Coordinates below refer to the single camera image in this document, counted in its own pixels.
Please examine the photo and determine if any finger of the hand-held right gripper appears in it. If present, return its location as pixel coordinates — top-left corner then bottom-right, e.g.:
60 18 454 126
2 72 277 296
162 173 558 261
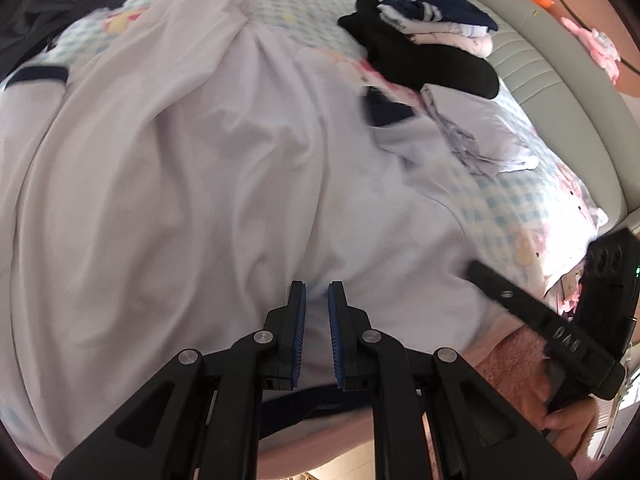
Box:
466 260 557 344

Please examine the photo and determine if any white shirt with navy trim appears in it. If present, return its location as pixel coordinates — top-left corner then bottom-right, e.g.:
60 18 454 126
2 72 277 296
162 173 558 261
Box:
0 0 506 461

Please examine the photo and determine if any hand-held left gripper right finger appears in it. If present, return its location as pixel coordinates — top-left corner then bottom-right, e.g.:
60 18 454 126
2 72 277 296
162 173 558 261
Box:
327 280 576 480

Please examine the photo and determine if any navy striped folded garment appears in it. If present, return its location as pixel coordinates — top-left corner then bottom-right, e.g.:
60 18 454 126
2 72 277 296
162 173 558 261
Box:
390 0 500 33

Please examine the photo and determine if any padded grey bed headboard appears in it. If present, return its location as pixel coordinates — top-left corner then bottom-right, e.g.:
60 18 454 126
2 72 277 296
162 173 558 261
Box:
390 0 640 241

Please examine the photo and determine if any person's right hand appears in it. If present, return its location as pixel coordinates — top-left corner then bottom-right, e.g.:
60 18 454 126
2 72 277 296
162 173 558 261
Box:
520 365 599 450

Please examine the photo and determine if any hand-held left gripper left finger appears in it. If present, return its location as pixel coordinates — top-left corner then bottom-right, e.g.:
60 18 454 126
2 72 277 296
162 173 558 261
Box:
51 280 307 480

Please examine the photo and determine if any pink folded garment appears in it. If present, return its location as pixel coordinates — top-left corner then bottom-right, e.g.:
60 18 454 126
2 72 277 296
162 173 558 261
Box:
435 30 493 58

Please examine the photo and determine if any black folded sweater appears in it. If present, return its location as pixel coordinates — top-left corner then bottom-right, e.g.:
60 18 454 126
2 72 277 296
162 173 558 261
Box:
337 0 501 101

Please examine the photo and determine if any blue checkered cartoon blanket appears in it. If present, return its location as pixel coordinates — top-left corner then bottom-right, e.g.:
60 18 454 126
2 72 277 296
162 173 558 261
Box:
50 0 611 296

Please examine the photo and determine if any pale lilac folded shirt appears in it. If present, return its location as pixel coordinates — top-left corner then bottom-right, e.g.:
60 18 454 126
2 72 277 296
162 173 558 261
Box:
420 82 541 177

